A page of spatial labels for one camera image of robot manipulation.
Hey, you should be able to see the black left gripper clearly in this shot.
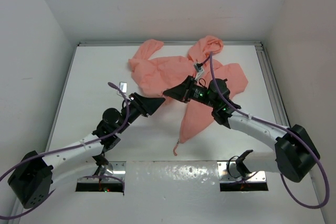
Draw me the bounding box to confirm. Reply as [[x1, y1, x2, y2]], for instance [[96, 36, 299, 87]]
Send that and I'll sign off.
[[116, 92, 164, 133]]

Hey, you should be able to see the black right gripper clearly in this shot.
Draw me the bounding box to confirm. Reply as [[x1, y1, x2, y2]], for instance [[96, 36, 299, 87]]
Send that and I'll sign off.
[[163, 75, 218, 109]]

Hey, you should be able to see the salmon pink hooded jacket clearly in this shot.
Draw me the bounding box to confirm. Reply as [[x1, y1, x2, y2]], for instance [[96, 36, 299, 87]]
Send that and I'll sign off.
[[128, 35, 249, 156]]

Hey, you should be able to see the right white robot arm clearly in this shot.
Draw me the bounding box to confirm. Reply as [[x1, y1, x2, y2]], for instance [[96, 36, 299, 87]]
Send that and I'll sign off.
[[163, 76, 320, 183]]

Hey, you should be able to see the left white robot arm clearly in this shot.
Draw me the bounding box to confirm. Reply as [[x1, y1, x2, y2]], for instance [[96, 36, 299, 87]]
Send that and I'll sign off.
[[7, 93, 165, 209]]

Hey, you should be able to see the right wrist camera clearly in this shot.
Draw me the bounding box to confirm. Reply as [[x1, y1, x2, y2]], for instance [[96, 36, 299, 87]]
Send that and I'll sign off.
[[193, 62, 205, 80]]

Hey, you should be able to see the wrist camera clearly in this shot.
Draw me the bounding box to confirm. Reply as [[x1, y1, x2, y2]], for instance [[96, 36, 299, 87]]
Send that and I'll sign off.
[[117, 82, 128, 96], [193, 62, 205, 80]]

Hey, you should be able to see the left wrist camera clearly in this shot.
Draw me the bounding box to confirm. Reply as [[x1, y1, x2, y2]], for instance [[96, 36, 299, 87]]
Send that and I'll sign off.
[[117, 82, 128, 96]]

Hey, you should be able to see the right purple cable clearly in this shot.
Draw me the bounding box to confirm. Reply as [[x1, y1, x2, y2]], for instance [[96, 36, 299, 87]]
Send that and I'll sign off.
[[208, 52, 330, 207]]

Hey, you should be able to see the purple cable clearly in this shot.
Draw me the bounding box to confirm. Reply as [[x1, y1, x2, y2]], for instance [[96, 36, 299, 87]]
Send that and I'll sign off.
[[208, 52, 330, 207], [0, 82, 132, 220]]

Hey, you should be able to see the metal base rail plate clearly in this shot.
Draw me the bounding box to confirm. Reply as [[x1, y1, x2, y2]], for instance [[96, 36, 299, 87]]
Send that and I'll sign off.
[[77, 161, 267, 185]]

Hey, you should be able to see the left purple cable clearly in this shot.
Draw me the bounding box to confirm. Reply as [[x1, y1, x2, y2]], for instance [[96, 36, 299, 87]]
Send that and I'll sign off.
[[0, 82, 132, 220]]

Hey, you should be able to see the aluminium frame rail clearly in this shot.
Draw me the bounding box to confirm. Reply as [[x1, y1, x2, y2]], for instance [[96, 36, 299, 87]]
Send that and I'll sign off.
[[71, 41, 288, 125]]

